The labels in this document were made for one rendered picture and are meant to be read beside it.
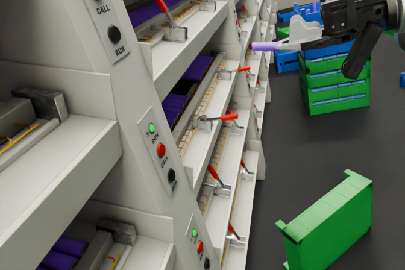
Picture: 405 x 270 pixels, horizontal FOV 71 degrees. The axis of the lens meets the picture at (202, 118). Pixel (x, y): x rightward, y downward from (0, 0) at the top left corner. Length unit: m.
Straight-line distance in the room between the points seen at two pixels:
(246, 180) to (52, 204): 0.84
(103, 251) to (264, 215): 0.80
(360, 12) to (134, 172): 0.49
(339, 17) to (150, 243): 0.50
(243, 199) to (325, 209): 0.25
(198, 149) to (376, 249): 0.68
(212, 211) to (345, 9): 0.49
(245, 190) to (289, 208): 0.21
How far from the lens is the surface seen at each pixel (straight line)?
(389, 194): 1.21
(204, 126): 0.59
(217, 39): 0.97
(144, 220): 0.39
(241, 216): 0.92
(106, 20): 0.32
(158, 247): 0.41
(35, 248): 0.25
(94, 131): 0.29
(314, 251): 0.89
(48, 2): 0.29
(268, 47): 0.64
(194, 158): 0.53
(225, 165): 0.80
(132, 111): 0.32
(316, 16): 1.46
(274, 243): 1.05
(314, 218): 0.84
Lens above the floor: 0.84
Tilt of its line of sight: 27 degrees down
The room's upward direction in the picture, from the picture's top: 17 degrees counter-clockwise
